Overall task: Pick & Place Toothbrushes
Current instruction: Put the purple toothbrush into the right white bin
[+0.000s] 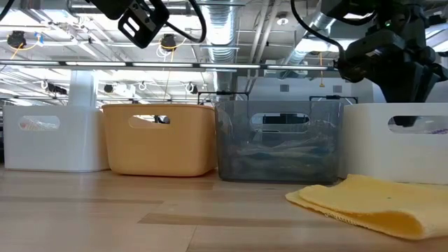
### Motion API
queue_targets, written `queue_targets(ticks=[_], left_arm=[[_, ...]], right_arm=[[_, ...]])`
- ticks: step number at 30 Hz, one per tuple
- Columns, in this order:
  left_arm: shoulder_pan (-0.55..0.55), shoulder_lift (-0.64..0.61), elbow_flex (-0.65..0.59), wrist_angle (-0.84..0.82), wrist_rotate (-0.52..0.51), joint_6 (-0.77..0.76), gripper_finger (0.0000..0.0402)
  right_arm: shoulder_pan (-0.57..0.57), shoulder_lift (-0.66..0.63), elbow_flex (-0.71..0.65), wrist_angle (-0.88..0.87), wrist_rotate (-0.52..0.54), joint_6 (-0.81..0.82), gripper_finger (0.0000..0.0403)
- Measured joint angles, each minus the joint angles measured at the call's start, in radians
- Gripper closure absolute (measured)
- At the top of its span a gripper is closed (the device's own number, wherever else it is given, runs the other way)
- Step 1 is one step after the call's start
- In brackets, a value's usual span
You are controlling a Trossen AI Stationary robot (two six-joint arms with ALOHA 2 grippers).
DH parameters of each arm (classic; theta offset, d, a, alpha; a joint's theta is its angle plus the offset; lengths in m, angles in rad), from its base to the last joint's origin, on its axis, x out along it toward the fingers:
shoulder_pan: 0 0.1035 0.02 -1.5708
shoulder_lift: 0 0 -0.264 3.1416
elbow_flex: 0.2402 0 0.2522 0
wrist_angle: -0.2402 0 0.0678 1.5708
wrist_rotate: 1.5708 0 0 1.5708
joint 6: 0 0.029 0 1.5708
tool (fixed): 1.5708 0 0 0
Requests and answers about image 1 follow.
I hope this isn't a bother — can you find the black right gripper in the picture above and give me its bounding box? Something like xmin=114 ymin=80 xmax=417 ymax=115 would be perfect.
xmin=334 ymin=29 xmax=448 ymax=104

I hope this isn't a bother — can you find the grey translucent plastic bin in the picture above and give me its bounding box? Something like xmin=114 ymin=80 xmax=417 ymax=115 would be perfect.
xmin=214 ymin=100 xmax=344 ymax=186

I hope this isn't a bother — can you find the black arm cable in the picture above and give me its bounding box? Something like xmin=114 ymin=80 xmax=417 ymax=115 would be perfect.
xmin=289 ymin=0 xmax=348 ymax=62
xmin=164 ymin=0 xmax=208 ymax=44

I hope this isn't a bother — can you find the black rectangular stand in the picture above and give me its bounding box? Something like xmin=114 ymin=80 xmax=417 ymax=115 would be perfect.
xmin=309 ymin=94 xmax=358 ymax=105

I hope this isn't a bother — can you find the black hanging cable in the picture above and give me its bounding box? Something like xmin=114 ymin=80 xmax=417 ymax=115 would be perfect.
xmin=0 ymin=0 xmax=15 ymax=22

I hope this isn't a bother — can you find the orange toothbrush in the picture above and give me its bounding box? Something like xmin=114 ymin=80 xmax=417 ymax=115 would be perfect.
xmin=19 ymin=115 xmax=60 ymax=132

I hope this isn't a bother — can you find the silver smooth ventilation duct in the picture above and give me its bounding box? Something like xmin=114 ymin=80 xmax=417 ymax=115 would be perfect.
xmin=279 ymin=0 xmax=351 ymax=80

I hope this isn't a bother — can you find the yellow hanging cord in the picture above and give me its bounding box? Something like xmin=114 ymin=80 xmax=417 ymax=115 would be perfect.
xmin=318 ymin=52 xmax=326 ymax=88

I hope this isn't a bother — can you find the black ceiling box yellow cable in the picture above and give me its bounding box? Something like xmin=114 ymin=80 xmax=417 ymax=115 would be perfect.
xmin=157 ymin=31 xmax=192 ymax=59
xmin=6 ymin=29 xmax=42 ymax=60

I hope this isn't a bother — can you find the yellow folded cloth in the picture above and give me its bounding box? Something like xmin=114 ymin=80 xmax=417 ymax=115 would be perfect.
xmin=285 ymin=174 xmax=448 ymax=241

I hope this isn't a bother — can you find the orange plastic bin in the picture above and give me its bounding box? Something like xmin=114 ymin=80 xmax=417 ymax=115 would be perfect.
xmin=101 ymin=104 xmax=217 ymax=178

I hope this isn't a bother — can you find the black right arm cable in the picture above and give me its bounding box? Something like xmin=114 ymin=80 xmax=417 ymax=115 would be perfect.
xmin=289 ymin=0 xmax=348 ymax=62

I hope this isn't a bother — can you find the silver ribbed ventilation duct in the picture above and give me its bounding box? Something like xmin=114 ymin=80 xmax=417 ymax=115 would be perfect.
xmin=199 ymin=0 xmax=243 ymax=95

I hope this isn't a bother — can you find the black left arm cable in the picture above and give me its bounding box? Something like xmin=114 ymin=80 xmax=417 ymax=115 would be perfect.
xmin=164 ymin=0 xmax=208 ymax=44

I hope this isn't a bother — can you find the long ceiling light strip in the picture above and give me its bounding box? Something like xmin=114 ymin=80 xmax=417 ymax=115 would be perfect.
xmin=0 ymin=59 xmax=339 ymax=74

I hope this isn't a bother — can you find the white plastic bin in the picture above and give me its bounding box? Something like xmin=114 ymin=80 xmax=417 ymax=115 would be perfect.
xmin=2 ymin=105 xmax=110 ymax=173
xmin=338 ymin=102 xmax=448 ymax=186

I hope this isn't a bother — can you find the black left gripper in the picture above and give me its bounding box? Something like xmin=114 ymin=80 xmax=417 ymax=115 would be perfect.
xmin=89 ymin=0 xmax=172 ymax=50

